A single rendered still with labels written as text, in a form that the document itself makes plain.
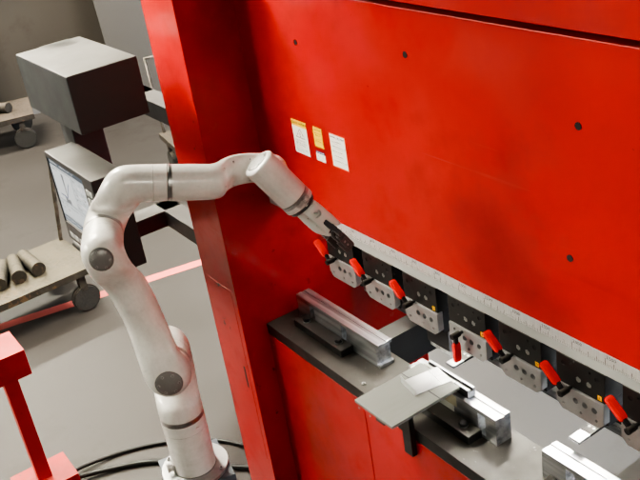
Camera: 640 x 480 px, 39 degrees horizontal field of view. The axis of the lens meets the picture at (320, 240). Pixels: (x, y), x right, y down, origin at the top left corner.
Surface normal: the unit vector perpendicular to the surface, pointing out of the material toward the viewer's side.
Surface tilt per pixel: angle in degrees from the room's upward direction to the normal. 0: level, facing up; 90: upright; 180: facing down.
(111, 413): 0
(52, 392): 0
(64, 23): 90
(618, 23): 90
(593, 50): 90
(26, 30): 90
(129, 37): 77
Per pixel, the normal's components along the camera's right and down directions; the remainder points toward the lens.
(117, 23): 0.36, 0.17
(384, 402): -0.14, -0.88
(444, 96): -0.81, 0.36
